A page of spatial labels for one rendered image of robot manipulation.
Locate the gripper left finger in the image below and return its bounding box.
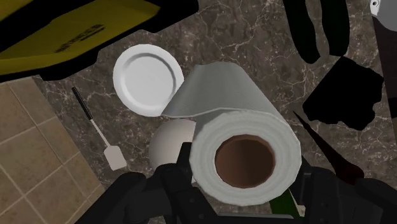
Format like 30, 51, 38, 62
76, 142, 218, 224

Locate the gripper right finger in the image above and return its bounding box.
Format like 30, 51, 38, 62
291, 156, 397, 224

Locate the dark red pointed object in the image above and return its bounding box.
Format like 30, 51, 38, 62
292, 110, 365, 186

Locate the green object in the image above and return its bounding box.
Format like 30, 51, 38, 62
268, 188, 301, 218

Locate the white round bowl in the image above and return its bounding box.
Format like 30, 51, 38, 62
148, 118, 197, 172

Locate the white round plate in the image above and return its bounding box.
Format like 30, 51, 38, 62
112, 44, 185, 118

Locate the white paper towel roll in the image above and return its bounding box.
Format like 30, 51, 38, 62
161, 61, 303, 207

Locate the black handled white spatula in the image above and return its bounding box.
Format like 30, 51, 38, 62
71, 86, 128, 171

